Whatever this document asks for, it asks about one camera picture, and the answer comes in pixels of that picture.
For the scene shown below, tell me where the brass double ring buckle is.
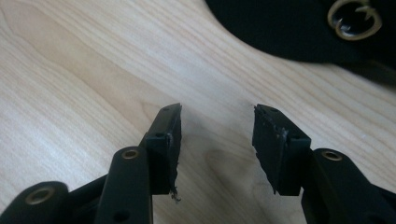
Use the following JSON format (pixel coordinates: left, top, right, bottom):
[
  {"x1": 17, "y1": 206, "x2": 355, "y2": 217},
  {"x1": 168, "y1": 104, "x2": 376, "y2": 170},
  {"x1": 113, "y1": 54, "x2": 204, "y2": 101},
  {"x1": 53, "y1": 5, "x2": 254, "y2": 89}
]
[{"x1": 327, "y1": 0, "x2": 383, "y2": 42}]

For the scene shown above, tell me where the black cloth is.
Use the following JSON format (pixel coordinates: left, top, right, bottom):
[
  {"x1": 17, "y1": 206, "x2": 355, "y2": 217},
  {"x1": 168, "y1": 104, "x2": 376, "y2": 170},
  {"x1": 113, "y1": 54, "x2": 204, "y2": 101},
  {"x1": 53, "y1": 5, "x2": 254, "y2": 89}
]
[{"x1": 204, "y1": 0, "x2": 396, "y2": 90}]

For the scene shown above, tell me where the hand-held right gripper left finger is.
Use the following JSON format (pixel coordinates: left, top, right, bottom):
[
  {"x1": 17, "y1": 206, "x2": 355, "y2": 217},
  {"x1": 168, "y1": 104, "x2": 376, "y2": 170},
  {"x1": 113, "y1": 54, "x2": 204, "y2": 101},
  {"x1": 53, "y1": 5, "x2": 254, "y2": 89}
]
[{"x1": 138, "y1": 103, "x2": 183, "y2": 203}]

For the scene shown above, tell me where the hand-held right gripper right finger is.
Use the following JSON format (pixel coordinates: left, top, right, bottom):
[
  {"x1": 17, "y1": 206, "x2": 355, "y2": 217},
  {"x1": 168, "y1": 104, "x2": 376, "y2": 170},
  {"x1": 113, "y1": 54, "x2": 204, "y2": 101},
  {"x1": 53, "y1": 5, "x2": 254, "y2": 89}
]
[{"x1": 251, "y1": 104, "x2": 313, "y2": 197}]

